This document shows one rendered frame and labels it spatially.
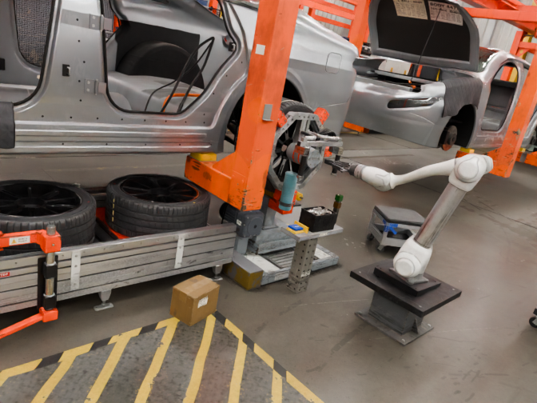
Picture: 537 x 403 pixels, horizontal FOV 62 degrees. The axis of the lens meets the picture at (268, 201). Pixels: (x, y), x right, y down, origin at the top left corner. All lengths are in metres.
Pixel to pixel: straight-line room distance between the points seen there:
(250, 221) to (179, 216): 0.55
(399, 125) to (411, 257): 3.14
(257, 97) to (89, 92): 0.92
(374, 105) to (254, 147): 3.15
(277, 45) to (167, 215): 1.16
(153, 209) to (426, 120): 3.67
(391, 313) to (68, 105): 2.20
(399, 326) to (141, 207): 1.69
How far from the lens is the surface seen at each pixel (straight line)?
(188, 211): 2.78
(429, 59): 6.57
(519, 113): 6.27
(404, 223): 4.00
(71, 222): 2.50
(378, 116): 5.60
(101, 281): 2.56
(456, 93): 5.72
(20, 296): 2.45
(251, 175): 2.71
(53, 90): 2.64
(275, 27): 2.61
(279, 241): 3.36
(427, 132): 5.59
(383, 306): 2.94
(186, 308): 2.54
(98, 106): 2.73
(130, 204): 2.76
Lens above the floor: 1.48
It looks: 18 degrees down
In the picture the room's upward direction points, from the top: 11 degrees clockwise
